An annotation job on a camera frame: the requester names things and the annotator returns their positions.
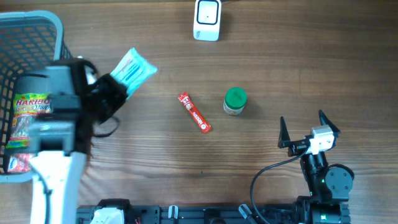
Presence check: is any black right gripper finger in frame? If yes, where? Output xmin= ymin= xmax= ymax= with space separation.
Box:
xmin=318 ymin=110 xmax=341 ymax=137
xmin=277 ymin=116 xmax=292 ymax=148

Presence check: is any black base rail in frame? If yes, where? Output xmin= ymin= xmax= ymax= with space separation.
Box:
xmin=76 ymin=198 xmax=351 ymax=224

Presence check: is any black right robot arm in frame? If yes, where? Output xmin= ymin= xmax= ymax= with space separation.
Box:
xmin=278 ymin=110 xmax=354 ymax=224

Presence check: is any white barcode scanner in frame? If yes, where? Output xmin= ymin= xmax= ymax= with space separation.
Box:
xmin=193 ymin=0 xmax=222 ymax=42

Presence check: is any Haribo gummy candy bag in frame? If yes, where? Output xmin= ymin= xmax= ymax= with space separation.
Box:
xmin=6 ymin=93 xmax=51 ymax=149

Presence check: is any green lid jar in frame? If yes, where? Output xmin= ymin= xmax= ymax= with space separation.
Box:
xmin=223 ymin=87 xmax=248 ymax=116

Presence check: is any red tissue pack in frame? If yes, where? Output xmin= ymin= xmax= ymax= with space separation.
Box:
xmin=7 ymin=154 xmax=33 ymax=173

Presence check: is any grey plastic mesh basket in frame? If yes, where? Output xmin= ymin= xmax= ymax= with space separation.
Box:
xmin=1 ymin=11 xmax=72 ymax=184

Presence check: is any red Nescafe stick sachet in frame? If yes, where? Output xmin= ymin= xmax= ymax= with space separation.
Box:
xmin=178 ymin=92 xmax=211 ymax=134

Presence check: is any teal wet wipes pack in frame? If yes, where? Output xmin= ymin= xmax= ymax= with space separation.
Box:
xmin=110 ymin=48 xmax=158 ymax=99

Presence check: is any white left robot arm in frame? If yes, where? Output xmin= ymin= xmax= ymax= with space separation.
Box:
xmin=27 ymin=58 xmax=127 ymax=223

